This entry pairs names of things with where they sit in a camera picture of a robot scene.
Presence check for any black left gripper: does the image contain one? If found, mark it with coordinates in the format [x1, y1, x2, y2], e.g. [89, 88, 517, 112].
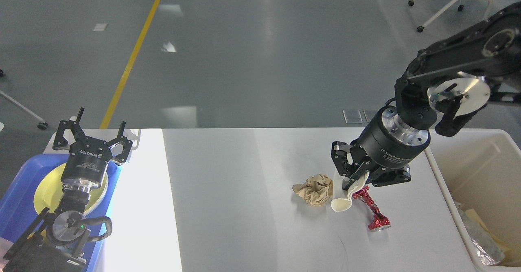
[53, 108, 133, 192]

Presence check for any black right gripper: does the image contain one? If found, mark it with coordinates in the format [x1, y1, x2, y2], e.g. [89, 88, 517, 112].
[331, 106, 431, 191]

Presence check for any white paper cup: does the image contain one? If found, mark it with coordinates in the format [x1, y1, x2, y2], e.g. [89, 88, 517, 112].
[331, 170, 370, 212]

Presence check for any yellow translucent plate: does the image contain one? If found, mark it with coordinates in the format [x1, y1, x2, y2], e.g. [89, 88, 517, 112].
[33, 163, 109, 216]

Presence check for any square aluminium foil tray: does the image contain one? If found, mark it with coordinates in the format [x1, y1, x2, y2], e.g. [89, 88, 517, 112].
[455, 202, 506, 266]

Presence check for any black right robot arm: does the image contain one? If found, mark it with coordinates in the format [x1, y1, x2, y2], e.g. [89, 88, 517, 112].
[331, 2, 521, 191]

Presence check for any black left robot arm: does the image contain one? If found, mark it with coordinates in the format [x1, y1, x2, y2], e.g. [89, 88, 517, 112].
[2, 107, 133, 272]

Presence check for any left floor socket cover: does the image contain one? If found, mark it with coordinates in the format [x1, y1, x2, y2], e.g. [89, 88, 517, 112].
[343, 110, 363, 124]

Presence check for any floor socket cover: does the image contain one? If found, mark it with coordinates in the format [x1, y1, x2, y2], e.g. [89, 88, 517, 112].
[363, 110, 378, 123]
[343, 110, 363, 124]

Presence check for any crumpled brown paper ball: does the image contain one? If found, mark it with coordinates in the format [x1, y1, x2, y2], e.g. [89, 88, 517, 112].
[292, 174, 333, 206]

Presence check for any right floor socket cover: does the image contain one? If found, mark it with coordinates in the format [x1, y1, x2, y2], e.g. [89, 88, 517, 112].
[363, 110, 378, 123]

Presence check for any white office chair left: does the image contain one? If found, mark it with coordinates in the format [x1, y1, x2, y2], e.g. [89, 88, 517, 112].
[0, 90, 48, 130]

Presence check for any red crumpled wrapper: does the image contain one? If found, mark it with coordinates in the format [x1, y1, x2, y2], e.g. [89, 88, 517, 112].
[352, 185, 391, 233]

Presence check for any blue plastic tray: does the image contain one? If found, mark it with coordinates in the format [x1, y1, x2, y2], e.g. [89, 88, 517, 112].
[0, 154, 129, 272]

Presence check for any white plastic waste bin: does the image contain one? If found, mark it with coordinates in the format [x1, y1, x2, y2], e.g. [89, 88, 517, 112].
[425, 129, 521, 272]

